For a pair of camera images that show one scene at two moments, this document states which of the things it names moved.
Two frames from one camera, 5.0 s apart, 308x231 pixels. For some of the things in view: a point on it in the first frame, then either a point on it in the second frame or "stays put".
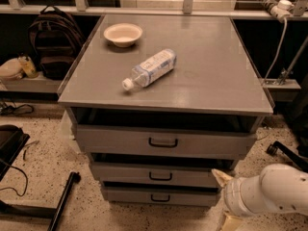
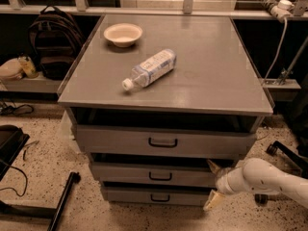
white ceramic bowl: x=123 y=35 stays put
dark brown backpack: x=55 y=40 stays put
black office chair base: x=277 y=148 stays put
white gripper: x=231 y=194 -> x=223 y=182
